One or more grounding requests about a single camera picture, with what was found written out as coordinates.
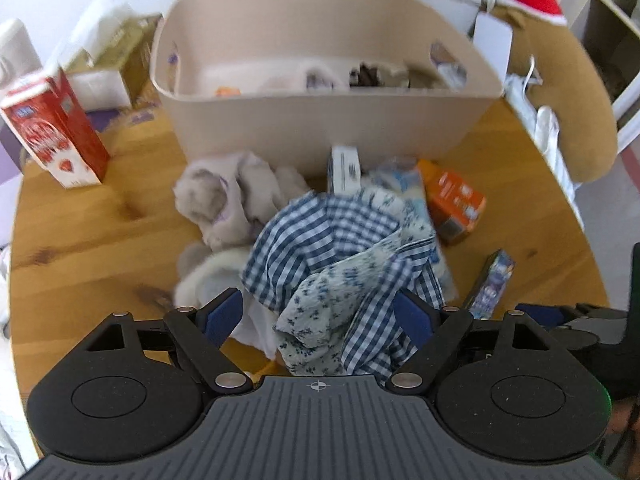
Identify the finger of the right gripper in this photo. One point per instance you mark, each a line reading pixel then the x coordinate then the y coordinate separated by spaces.
pixel 549 317

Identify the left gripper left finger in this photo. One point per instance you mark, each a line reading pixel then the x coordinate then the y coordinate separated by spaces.
pixel 198 336

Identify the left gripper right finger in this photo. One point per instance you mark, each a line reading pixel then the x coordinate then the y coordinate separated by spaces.
pixel 436 334

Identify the long blue cartoon box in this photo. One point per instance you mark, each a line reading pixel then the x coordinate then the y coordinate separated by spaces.
pixel 489 286

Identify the white fluffy plush hat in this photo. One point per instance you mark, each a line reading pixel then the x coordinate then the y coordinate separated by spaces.
pixel 205 274

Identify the orange snack packet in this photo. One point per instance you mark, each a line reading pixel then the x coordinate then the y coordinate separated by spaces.
pixel 454 206

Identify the blue checkered cloth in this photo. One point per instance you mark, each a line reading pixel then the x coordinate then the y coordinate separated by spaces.
pixel 329 268

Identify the lilac fleece cloth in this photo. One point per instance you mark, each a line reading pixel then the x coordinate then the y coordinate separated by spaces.
pixel 232 197

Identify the small blue white carton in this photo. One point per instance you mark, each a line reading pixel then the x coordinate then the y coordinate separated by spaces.
pixel 344 171

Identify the orange plush pouch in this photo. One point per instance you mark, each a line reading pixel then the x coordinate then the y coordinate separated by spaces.
pixel 227 91

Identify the red milk carton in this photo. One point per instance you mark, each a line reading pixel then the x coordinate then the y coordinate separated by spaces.
pixel 44 114

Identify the beige plastic storage bin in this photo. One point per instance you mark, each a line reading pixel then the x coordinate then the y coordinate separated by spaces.
pixel 291 61

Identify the tissue box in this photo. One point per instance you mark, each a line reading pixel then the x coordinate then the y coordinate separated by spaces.
pixel 108 56

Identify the white phone stand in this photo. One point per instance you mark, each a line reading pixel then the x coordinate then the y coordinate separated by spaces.
pixel 493 38

